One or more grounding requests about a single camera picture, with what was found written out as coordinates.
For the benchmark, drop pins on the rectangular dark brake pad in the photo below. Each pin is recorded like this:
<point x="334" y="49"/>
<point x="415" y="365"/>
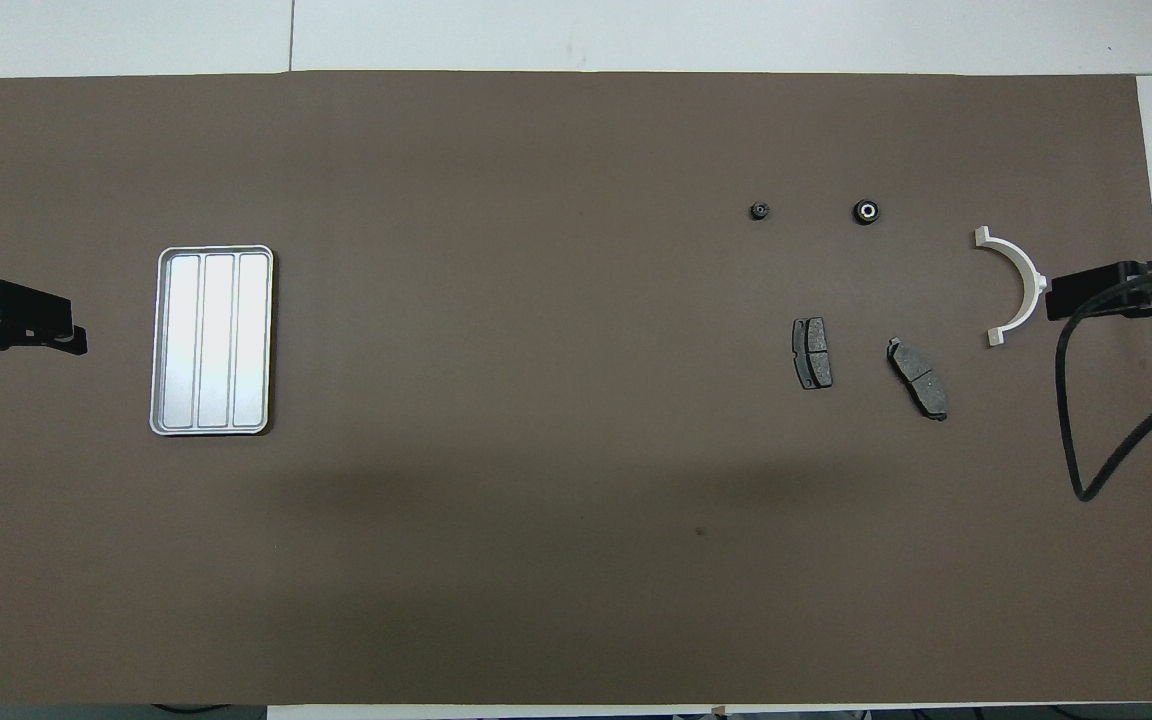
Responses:
<point x="813" y="352"/>

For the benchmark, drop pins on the brown table mat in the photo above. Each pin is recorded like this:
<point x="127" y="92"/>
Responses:
<point x="536" y="300"/>

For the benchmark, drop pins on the elongated dark brake pad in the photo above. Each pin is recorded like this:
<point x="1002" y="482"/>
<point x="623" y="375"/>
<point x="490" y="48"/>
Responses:
<point x="918" y="380"/>

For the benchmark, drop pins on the small black bearing gear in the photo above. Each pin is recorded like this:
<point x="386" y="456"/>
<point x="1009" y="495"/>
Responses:
<point x="759" y="210"/>

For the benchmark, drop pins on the large black bearing gear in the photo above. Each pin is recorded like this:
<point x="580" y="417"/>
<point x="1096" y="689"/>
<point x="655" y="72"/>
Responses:
<point x="867" y="211"/>

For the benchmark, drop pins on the white curved plastic bracket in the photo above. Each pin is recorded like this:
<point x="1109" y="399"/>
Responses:
<point x="982" y="238"/>

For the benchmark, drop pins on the silver metal tray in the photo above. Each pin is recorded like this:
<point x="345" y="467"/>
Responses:
<point x="216" y="340"/>

